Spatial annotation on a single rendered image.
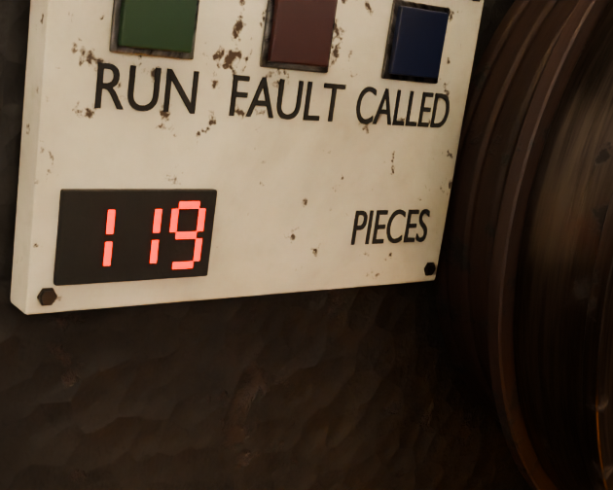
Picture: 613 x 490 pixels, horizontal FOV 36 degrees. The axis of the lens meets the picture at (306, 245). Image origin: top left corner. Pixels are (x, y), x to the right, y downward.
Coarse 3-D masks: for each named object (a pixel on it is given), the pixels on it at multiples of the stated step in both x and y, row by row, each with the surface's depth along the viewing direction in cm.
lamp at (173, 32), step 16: (128, 0) 41; (144, 0) 41; (160, 0) 42; (176, 0) 42; (192, 0) 43; (128, 16) 41; (144, 16) 41; (160, 16) 42; (176, 16) 42; (192, 16) 43; (128, 32) 41; (144, 32) 42; (160, 32) 42; (176, 32) 43; (192, 32) 43; (144, 48) 42; (160, 48) 42; (176, 48) 43
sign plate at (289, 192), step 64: (64, 0) 40; (256, 0) 45; (384, 0) 50; (448, 0) 53; (64, 64) 40; (128, 64) 42; (192, 64) 44; (256, 64) 46; (384, 64) 51; (448, 64) 54; (64, 128) 41; (128, 128) 43; (192, 128) 45; (256, 128) 47; (320, 128) 50; (384, 128) 52; (448, 128) 55; (64, 192) 42; (128, 192) 44; (192, 192) 46; (256, 192) 48; (320, 192) 51; (384, 192) 54; (448, 192) 57; (64, 256) 42; (128, 256) 44; (192, 256) 47; (256, 256) 49; (320, 256) 52; (384, 256) 55
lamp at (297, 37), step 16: (288, 0) 46; (304, 0) 46; (320, 0) 47; (336, 0) 48; (272, 16) 46; (288, 16) 46; (304, 16) 47; (320, 16) 47; (272, 32) 46; (288, 32) 46; (304, 32) 47; (320, 32) 47; (272, 48) 46; (288, 48) 46; (304, 48) 47; (320, 48) 48; (304, 64) 47; (320, 64) 48
